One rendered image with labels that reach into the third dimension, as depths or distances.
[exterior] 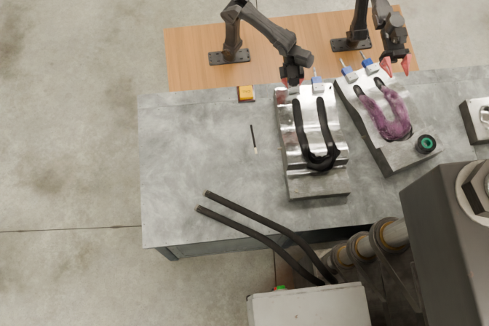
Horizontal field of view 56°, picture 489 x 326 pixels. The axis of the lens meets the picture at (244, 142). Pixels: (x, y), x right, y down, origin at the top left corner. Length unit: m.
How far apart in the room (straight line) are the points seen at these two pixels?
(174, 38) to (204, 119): 0.45
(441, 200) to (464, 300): 0.16
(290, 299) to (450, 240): 0.55
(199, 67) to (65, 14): 1.53
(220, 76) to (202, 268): 1.15
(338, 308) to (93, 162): 2.04
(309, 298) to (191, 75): 1.28
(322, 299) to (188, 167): 0.97
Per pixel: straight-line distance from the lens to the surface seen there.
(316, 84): 2.07
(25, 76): 3.37
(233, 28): 1.95
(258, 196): 1.98
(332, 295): 1.28
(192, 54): 2.25
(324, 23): 2.39
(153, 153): 2.06
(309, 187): 1.95
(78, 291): 2.85
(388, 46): 1.86
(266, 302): 1.26
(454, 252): 0.83
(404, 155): 2.05
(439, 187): 0.84
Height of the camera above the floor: 2.73
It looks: 70 degrees down
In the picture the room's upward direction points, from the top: 5 degrees clockwise
